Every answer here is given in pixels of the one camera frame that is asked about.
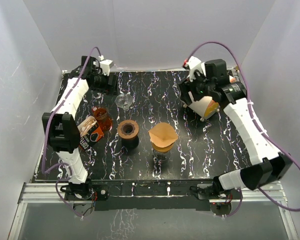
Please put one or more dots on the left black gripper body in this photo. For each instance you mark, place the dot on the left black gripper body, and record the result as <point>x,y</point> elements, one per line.
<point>101,83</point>

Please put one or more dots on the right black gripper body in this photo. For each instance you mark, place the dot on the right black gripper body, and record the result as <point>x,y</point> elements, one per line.
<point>199,88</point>

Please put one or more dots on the orange glass carafe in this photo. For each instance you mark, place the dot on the orange glass carafe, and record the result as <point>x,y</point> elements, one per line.
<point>101,114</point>

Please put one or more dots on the orange coffee filter box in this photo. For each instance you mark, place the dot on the orange coffee filter box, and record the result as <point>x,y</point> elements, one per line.
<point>90,133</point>

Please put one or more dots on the red black dripper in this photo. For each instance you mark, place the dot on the red black dripper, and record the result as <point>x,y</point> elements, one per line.
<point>130,143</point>

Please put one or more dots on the brown paper coffee filter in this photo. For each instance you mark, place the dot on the brown paper coffee filter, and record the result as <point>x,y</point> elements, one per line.
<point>162,135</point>

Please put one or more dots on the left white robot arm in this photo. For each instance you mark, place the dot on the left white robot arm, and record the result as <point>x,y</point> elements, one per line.
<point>60,129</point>

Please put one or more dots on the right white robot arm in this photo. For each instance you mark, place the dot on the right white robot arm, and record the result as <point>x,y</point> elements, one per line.
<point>268,163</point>

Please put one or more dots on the white orange coffee grinder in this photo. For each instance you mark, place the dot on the white orange coffee grinder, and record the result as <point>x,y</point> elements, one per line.
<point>204,106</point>

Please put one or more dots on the clear ribbed glass dripper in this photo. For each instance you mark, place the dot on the clear ribbed glass dripper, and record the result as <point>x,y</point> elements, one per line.
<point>124,101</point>

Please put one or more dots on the clear glass server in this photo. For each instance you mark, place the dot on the clear glass server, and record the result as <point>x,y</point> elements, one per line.
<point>161,156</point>

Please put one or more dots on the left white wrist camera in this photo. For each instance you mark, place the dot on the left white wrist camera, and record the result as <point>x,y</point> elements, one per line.
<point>106,66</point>

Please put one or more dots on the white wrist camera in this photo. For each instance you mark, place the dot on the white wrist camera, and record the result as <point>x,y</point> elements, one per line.
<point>106,66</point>
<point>194,64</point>

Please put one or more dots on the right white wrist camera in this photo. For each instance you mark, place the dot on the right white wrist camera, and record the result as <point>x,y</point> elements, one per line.
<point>194,64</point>

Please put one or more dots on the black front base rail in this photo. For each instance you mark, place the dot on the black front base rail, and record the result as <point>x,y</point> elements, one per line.
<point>150,194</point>

